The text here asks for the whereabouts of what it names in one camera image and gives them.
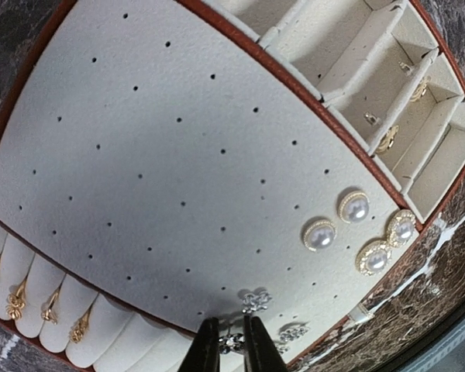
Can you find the pearl earring framed left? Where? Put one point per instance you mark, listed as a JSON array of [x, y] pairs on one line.
[[400, 228]]

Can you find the crystal stud earring upper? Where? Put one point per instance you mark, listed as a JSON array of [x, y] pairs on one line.
[[290, 333]]

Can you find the gold stud earring left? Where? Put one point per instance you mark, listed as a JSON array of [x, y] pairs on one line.
[[421, 89]]

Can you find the gold stud earring right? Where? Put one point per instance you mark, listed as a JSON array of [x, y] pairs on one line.
[[387, 141]]

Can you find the red jewelry tray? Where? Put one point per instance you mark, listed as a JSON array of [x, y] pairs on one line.
[[160, 159]]

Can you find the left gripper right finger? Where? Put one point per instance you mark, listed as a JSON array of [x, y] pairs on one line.
[[259, 352]]

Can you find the pearl earring framed right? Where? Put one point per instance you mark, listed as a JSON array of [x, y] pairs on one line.
[[373, 258]]

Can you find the gold stud earring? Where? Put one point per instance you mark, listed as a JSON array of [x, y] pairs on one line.
[[387, 141], [421, 89]]

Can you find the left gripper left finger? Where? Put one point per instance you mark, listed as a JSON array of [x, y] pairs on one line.
[[203, 354]]

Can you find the pearl earring framed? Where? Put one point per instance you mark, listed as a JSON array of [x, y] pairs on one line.
[[373, 258], [400, 228]]

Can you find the small silver earring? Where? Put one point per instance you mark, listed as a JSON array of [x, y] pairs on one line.
[[256, 301], [231, 343]]

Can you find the pearl earring single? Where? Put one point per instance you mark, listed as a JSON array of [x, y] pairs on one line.
[[318, 234]]

